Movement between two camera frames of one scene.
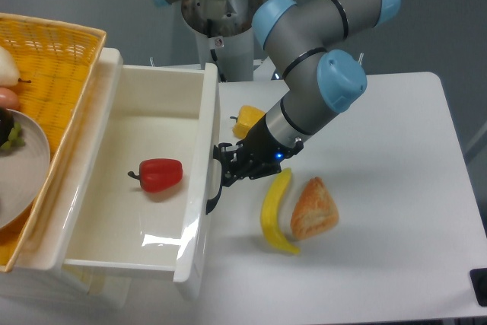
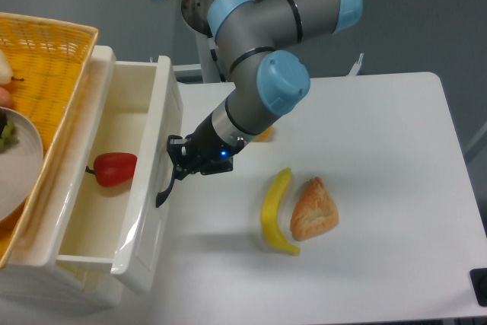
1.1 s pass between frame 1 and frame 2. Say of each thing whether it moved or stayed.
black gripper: moved
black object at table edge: stayed
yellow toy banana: stayed
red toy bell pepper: moved
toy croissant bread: stayed
